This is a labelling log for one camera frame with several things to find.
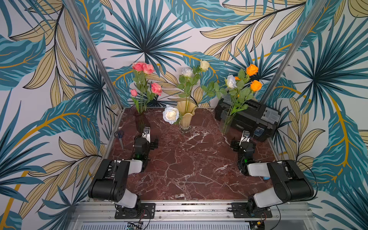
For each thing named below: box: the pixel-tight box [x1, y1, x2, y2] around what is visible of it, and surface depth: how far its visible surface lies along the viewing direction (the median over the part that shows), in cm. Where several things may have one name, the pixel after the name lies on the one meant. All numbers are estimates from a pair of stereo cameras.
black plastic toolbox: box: [214, 93, 282, 142], surface depth 95 cm
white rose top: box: [201, 74, 238, 99], surface depth 81 cm
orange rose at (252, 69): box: [230, 63, 259, 116], surface depth 81 cm
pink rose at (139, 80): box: [132, 62, 146, 115], surface depth 81 cm
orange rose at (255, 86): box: [232, 80, 264, 116], surface depth 85 cm
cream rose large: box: [199, 59, 210, 72], surface depth 91 cm
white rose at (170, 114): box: [162, 104, 180, 125], surface depth 68 cm
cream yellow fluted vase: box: [176, 100, 197, 133], surface depth 97 cm
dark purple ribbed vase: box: [129, 104, 151, 136], surface depth 95 cm
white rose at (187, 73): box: [176, 68, 199, 114], surface depth 90 cm
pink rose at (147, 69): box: [140, 63, 156, 114], surface depth 79 cm
